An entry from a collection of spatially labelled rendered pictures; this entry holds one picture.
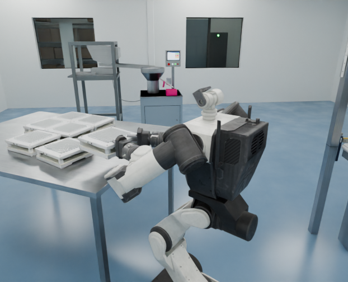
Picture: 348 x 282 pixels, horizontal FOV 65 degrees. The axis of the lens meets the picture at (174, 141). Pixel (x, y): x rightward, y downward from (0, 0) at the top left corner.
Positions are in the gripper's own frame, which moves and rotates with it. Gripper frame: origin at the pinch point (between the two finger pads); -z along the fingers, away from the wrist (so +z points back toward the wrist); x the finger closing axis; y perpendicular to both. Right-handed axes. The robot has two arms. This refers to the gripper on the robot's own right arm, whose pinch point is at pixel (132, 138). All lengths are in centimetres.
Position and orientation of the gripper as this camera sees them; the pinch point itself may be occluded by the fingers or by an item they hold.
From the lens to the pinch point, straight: 151.7
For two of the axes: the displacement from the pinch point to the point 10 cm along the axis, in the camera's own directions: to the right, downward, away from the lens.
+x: -0.2, 9.3, 3.7
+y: 0.9, -3.7, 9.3
